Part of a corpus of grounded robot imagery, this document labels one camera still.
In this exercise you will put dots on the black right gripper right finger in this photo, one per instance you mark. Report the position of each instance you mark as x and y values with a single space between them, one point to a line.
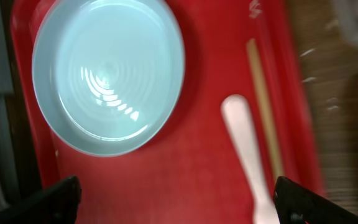
296 204

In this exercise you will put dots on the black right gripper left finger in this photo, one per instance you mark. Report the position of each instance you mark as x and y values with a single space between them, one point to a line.
56 204

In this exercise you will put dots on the white plastic fork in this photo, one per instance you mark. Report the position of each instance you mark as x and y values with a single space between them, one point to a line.
239 124

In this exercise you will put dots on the light blue plate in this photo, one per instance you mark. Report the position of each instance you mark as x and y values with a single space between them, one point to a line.
108 74

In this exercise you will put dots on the wooden chopstick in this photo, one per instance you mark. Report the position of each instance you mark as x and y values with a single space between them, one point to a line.
265 108

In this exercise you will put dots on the red serving tray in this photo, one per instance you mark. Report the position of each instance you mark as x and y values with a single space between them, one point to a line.
189 172

